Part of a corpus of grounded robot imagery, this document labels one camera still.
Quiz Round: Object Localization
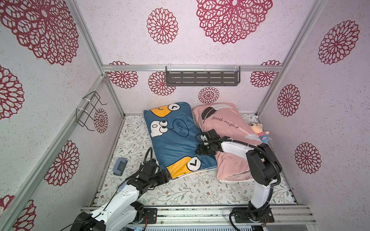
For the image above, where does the pink good night pillow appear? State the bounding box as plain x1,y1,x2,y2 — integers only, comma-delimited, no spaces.
193,103,270,183

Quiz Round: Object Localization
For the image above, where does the blue cartoon pillow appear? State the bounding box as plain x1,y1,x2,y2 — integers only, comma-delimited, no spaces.
143,102,217,179

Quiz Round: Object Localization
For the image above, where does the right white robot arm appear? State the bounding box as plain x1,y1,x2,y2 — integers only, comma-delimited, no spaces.
195,130,282,212

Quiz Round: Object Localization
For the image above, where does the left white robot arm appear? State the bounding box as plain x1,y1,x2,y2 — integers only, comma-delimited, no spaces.
71,159,171,231

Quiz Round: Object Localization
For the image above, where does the blue grey phone holder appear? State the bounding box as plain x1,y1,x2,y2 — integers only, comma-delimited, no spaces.
113,157,128,176

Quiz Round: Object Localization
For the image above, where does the small plush doll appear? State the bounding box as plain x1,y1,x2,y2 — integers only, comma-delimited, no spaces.
250,123,270,143

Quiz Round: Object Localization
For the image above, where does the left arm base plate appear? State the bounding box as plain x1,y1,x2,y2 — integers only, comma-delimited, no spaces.
135,208,158,224

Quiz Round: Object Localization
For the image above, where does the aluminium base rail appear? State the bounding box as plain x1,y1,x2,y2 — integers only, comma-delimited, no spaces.
144,205,317,228

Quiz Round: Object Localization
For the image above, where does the grey wall shelf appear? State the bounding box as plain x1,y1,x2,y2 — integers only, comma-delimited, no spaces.
165,67,241,87

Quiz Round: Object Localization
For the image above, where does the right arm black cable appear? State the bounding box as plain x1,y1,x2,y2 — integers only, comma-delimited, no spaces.
194,132,282,185

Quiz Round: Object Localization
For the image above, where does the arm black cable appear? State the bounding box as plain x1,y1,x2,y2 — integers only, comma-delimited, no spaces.
59,147,154,231
194,132,282,185

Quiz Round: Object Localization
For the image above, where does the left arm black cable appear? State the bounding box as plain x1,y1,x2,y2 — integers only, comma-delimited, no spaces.
59,147,154,231

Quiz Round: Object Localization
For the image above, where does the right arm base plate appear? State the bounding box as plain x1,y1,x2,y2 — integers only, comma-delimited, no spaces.
232,207,275,224

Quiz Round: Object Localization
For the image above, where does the black wire wall rack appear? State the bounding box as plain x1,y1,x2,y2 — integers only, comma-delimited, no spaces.
75,91,108,134

